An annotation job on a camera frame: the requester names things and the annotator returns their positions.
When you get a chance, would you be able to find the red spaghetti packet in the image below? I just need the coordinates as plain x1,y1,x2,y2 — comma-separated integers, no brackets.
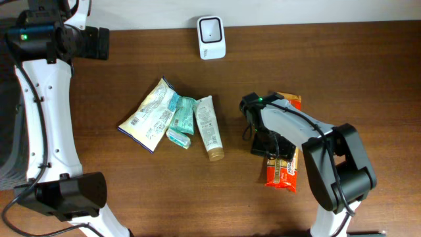
264,92,303,194

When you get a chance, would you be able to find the white gold-capped tube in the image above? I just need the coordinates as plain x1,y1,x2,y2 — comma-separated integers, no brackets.
193,95,224,161

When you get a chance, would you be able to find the green tissue pack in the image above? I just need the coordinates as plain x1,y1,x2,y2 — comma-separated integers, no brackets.
166,128,191,149

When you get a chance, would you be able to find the teal snack pouch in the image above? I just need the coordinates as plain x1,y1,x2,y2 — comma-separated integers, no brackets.
169,97,197,135

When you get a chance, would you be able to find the cream snack bag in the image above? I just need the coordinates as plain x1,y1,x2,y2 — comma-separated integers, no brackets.
118,76,181,153

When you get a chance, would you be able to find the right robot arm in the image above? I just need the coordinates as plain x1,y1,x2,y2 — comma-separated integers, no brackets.
239,93,377,236

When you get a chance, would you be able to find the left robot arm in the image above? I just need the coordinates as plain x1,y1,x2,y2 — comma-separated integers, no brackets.
4,0,131,236

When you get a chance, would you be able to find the white barcode scanner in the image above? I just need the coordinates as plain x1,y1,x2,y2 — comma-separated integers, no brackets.
197,16,226,60

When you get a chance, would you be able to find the grey plastic mesh basket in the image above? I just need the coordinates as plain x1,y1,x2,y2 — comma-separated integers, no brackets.
0,18,30,191

